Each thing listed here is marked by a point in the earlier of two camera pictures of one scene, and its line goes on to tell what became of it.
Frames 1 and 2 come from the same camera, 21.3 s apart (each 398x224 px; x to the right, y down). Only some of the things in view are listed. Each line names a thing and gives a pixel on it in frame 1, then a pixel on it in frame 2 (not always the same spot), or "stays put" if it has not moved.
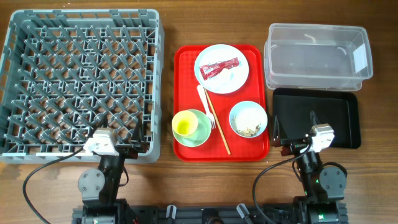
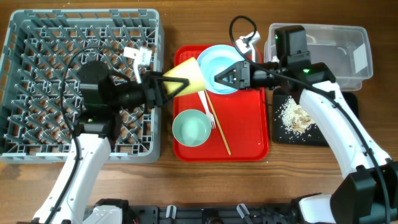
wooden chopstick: (217, 121) stays put
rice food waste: (246, 132) → (295, 117)
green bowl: (201, 134) stays put
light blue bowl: (248, 119) → (214, 60)
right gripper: (293, 147) → (243, 80)
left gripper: (138, 145) → (157, 98)
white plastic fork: (209, 115) stays put
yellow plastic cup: (185, 122) → (191, 70)
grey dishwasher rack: (66, 73) stays put
